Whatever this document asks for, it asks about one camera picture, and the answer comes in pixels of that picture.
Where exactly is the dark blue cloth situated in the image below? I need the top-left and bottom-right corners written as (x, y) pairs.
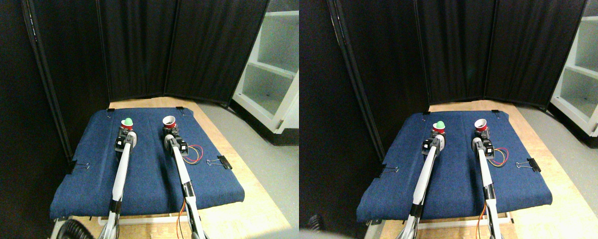
top-left (50, 108), bottom-right (245, 221)
top-left (357, 112), bottom-right (553, 223)

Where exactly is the black curtain stand pole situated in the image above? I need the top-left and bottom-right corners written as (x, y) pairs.
top-left (22, 0), bottom-right (75, 162)
top-left (329, 0), bottom-right (385, 165)

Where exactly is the white shelf unit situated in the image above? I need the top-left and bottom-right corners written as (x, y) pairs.
top-left (231, 0), bottom-right (299, 136)
top-left (550, 5), bottom-right (598, 139)

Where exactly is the red wire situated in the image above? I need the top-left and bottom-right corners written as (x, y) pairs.
top-left (493, 147), bottom-right (511, 168)
top-left (184, 144), bottom-right (204, 165)

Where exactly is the orange wire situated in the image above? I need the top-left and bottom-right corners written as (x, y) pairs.
top-left (476, 202), bottom-right (489, 239)
top-left (175, 202), bottom-right (190, 239)

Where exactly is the white metal frame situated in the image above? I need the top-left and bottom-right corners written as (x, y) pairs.
top-left (51, 213), bottom-right (200, 239)
top-left (364, 217), bottom-right (514, 239)

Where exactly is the black ribbed hose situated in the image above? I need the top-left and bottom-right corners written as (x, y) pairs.
top-left (57, 219), bottom-right (95, 239)
top-left (306, 214), bottom-right (325, 233)

